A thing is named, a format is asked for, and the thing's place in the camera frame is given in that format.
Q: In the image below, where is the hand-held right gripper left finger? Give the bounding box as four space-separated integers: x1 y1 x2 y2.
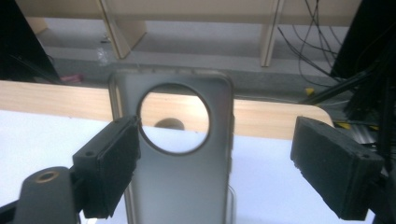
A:
72 115 142 219

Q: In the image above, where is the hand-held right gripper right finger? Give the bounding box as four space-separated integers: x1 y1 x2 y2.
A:
290 116 386 222

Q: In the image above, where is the grey phone case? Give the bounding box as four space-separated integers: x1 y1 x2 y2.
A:
107 68 235 224

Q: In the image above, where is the white table sheet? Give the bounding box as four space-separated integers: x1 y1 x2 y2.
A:
0 109 376 224

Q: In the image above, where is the black metal stand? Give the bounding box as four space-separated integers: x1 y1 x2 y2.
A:
298 66 396 162

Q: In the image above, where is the pink item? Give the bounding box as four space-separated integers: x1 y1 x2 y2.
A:
59 74 84 84

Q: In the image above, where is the clear plastic item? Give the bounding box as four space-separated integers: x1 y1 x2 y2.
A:
96 46 110 66

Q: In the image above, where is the light wooden shelf unit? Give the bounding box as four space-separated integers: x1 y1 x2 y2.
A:
13 0 363 68

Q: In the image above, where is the black curtain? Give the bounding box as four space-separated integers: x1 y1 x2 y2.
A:
0 0 62 84
330 0 396 82

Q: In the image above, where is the bundle of black cables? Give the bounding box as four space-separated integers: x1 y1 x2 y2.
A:
276 0 344 88

